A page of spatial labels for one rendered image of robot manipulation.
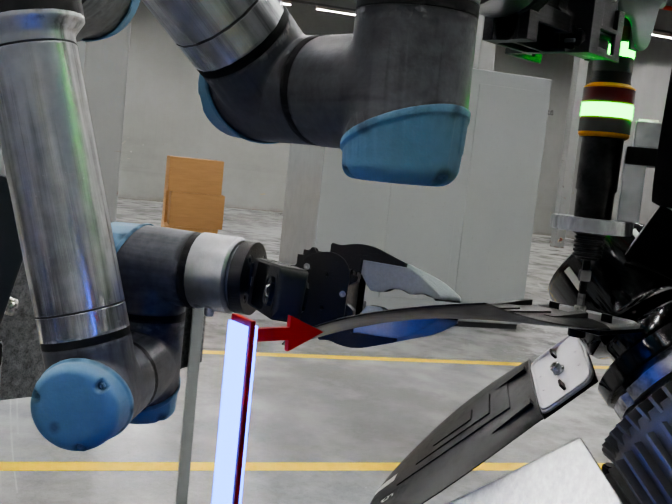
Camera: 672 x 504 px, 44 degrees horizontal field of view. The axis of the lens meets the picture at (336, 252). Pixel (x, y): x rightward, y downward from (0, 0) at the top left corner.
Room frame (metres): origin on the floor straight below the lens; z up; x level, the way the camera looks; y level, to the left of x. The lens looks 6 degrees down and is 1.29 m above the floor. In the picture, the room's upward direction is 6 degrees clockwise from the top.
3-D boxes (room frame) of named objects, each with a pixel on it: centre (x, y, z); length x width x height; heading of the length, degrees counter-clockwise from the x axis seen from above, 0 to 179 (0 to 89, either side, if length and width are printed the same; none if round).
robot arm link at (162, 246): (0.82, 0.18, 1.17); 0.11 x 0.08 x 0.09; 75
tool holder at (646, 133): (0.72, -0.23, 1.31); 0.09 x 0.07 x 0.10; 73
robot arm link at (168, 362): (0.80, 0.18, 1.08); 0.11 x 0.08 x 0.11; 176
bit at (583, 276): (0.72, -0.22, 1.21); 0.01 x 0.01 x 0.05
